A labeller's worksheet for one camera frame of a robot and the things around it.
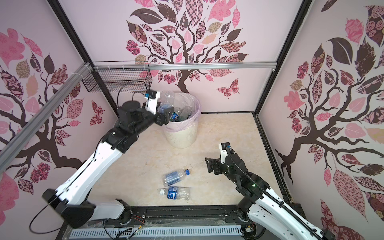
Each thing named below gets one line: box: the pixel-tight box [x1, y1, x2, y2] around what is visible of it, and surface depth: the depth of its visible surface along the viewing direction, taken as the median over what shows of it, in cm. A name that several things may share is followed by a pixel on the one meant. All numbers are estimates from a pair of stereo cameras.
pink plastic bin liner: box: [164, 92, 202, 132], surface depth 82 cm
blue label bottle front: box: [160, 186, 191, 201], surface depth 78 cm
